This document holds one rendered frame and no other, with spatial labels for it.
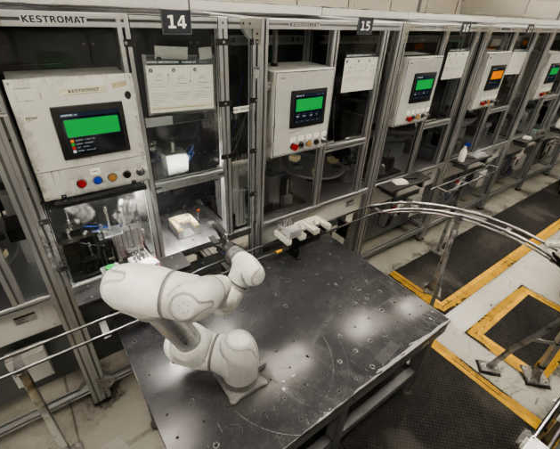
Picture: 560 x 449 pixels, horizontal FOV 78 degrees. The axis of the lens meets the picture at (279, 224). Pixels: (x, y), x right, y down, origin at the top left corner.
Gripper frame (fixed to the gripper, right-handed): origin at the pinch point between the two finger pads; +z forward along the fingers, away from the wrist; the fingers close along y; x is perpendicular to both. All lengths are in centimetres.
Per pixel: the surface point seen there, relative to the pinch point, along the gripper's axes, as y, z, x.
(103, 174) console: 32, 21, 39
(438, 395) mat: -111, -94, -106
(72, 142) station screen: 47, 18, 48
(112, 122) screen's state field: 53, 18, 32
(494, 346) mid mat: -111, -95, -178
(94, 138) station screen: 48, 18, 40
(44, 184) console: 32, 21, 61
